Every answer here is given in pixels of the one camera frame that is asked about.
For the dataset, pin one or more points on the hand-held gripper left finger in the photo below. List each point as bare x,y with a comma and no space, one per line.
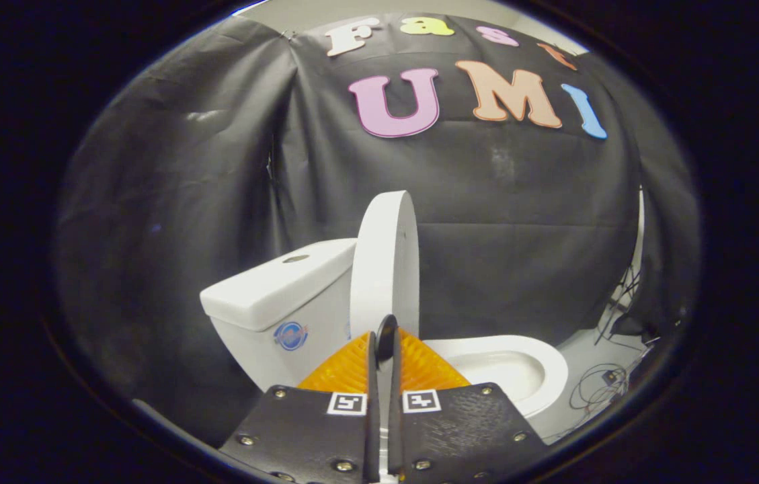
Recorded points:
298,437

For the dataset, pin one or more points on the white toilet tank cover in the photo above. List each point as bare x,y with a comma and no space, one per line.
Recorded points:
271,289

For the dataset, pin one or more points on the white toilet lid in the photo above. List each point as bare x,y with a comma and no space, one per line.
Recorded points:
384,262

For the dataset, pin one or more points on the white toilet body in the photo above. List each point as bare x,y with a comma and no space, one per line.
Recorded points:
265,349

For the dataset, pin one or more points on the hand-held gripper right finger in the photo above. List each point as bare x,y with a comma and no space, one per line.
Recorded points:
466,437

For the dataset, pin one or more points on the black pull tab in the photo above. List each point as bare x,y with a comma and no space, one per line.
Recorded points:
386,336

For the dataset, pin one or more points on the small black box device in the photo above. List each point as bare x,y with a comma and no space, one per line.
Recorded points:
610,377

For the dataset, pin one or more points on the black backdrop cloth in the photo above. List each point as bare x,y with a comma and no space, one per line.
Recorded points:
184,202

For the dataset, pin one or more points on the black tripod stand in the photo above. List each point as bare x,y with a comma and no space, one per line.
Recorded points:
621,296

